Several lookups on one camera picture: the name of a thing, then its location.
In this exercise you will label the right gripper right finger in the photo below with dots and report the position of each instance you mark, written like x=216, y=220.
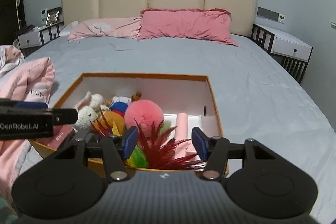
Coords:
x=213, y=151

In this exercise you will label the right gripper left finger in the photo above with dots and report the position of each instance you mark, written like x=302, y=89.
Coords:
x=116, y=149

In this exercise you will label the brown bear plush doll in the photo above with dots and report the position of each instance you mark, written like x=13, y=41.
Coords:
x=112, y=121

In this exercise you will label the red feather toy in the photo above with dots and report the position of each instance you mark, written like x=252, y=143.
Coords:
x=155, y=148

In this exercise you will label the pink fluffy ball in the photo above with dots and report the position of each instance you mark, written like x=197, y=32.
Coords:
x=145, y=113

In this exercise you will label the white crochet bunny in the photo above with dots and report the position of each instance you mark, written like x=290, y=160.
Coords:
x=89, y=109

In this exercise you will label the pink blanket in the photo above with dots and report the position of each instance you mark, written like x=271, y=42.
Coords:
x=29, y=81

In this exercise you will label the grey bed sheet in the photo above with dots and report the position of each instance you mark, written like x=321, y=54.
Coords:
x=255, y=96

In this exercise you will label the left white nightstand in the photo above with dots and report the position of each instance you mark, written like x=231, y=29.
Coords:
x=39, y=36

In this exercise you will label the white nightstand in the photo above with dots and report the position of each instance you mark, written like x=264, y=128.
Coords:
x=39, y=36
x=294, y=53

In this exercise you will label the light pink pillow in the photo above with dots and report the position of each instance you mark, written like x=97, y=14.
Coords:
x=111, y=27

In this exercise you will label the right white nightstand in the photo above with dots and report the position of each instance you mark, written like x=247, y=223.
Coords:
x=294, y=53

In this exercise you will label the dark pink pillow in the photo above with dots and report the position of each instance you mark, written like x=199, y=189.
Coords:
x=212, y=25

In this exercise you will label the picture frame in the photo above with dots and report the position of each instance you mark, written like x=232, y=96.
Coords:
x=52, y=16

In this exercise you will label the wall switch panel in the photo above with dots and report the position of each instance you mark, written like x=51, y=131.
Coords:
x=271, y=15

